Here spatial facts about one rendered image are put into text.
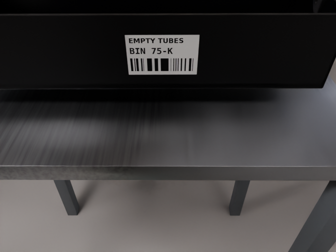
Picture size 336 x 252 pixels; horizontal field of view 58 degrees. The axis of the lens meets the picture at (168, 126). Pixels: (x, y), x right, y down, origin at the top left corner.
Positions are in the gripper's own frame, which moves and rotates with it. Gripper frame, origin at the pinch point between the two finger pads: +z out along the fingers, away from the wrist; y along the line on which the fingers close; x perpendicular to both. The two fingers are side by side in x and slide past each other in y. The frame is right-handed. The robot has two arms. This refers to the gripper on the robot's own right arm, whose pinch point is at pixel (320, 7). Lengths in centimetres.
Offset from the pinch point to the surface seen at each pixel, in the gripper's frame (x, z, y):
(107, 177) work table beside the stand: 19.8, 14.3, 30.8
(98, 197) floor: -29, 93, 53
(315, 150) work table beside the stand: 17.0, 12.4, 2.7
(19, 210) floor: -22, 93, 84
